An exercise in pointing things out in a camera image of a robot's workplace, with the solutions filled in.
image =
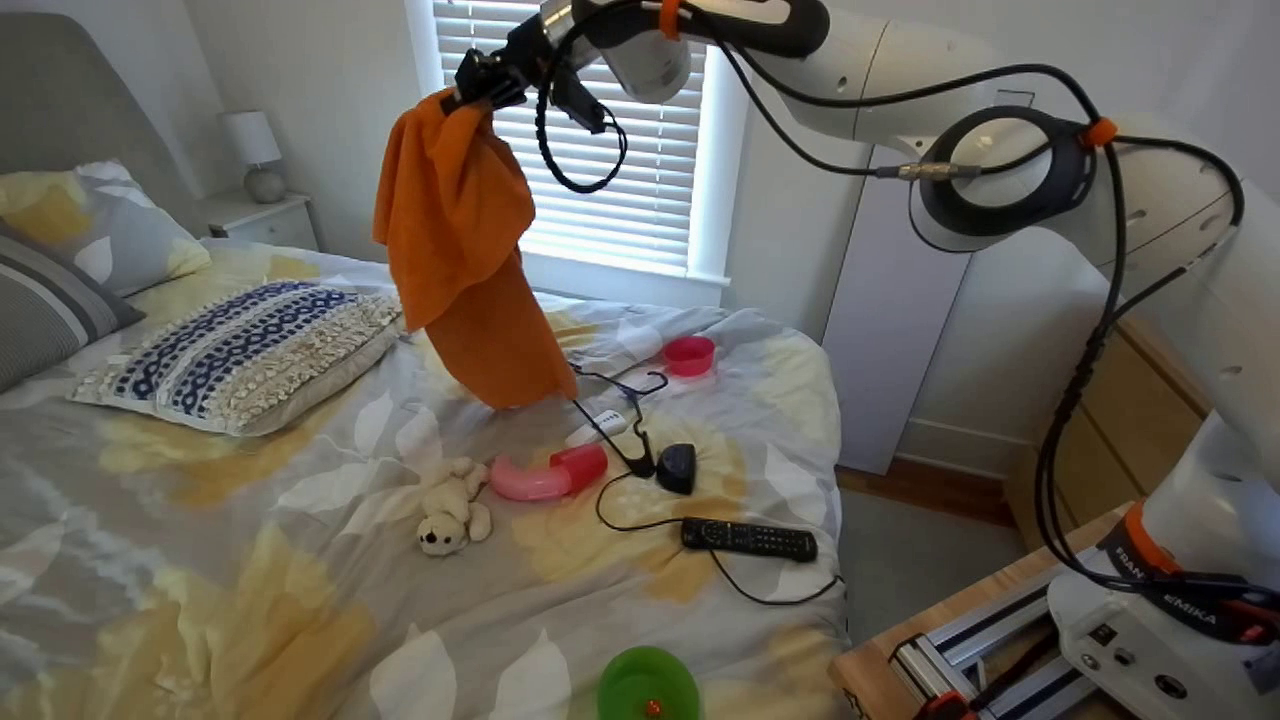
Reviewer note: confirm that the black clothes hanger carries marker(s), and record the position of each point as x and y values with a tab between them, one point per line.
625	401

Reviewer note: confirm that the green bowl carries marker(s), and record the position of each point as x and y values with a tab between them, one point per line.
648	687

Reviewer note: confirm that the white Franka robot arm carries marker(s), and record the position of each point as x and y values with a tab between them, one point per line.
1066	162

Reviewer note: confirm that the pink bowl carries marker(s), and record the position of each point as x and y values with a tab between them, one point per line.
691	352
547	475

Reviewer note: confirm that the white leaning board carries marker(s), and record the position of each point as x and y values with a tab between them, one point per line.
883	334

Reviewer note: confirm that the grey striped pillow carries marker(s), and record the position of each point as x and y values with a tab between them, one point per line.
45	309

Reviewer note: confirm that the orange cloth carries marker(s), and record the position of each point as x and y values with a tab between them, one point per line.
460	253

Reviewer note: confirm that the cream plush toy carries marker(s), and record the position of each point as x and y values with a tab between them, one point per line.
449	510

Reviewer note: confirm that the aluminium rail frame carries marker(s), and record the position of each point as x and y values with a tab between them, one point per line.
985	662

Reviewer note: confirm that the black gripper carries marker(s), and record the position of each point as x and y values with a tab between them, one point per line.
530	65

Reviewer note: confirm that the white window frame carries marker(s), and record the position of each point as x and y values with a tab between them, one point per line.
727	200

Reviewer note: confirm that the white table lamp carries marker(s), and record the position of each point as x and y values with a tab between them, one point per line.
257	152

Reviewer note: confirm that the blue patterned white pillow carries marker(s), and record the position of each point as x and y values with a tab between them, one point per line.
245	352

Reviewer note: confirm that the white nightstand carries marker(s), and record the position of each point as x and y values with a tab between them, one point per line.
265	222

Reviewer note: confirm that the white window blinds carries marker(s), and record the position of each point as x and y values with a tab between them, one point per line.
654	187

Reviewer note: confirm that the grey padded headboard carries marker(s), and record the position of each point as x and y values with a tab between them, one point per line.
95	103

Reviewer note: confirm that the grey and yellow pillow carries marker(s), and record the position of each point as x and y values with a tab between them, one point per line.
121	234

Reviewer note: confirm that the light wooden dresser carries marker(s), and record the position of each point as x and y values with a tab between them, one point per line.
1133	427

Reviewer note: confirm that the black remote control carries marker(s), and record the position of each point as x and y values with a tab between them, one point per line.
744	539

